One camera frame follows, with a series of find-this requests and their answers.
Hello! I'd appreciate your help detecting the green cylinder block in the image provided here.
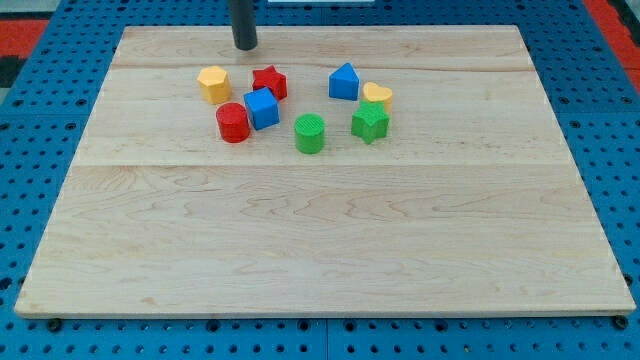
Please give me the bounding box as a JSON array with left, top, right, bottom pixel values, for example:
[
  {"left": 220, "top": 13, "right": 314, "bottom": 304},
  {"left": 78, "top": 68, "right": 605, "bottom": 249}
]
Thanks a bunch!
[{"left": 294, "top": 113, "right": 325, "bottom": 154}]

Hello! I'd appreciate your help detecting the green star block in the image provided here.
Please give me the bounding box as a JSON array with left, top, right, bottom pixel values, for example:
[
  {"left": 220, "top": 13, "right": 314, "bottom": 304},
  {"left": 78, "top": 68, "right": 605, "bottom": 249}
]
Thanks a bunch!
[{"left": 351, "top": 101, "right": 390, "bottom": 144}]

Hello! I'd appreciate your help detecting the blue cube block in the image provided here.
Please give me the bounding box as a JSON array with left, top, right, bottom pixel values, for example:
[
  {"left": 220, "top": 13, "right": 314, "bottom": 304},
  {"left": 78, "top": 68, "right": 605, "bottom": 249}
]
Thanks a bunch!
[{"left": 243, "top": 88, "right": 280, "bottom": 130}]

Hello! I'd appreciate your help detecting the blue triangle block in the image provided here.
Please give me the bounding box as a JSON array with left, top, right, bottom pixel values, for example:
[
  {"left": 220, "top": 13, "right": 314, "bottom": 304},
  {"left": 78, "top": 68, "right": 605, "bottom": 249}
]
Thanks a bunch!
[{"left": 328, "top": 62, "right": 360, "bottom": 101}]

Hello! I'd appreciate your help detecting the yellow heart block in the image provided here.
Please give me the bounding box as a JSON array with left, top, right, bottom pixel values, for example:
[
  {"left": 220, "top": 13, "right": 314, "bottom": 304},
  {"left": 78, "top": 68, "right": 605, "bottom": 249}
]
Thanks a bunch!
[{"left": 362, "top": 82, "right": 393, "bottom": 113}]

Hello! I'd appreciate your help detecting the red cylinder block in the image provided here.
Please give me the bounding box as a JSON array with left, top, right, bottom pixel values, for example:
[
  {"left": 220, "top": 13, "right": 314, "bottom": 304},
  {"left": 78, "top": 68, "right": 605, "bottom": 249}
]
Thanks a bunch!
[{"left": 216, "top": 102, "right": 250, "bottom": 143}]

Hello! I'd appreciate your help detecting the red star block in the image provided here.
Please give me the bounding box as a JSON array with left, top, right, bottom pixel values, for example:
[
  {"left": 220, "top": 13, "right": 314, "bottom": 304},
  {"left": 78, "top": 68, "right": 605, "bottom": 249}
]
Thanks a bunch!
[{"left": 252, "top": 65, "right": 288, "bottom": 101}]

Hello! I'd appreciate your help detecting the yellow hexagon block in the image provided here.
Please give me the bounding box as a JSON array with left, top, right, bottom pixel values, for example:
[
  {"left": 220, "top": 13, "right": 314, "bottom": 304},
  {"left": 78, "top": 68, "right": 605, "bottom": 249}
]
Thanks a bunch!
[{"left": 197, "top": 66, "right": 232, "bottom": 105}]

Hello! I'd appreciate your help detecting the light wooden board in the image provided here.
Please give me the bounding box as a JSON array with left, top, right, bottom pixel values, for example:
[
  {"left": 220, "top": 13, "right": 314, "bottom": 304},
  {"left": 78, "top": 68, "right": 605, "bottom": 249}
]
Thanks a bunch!
[{"left": 15, "top": 25, "right": 635, "bottom": 319}]

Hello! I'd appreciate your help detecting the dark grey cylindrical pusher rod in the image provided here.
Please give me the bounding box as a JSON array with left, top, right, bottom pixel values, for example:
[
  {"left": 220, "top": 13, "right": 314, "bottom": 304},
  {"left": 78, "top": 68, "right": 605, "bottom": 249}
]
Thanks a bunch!
[{"left": 227, "top": 0, "right": 258, "bottom": 51}]

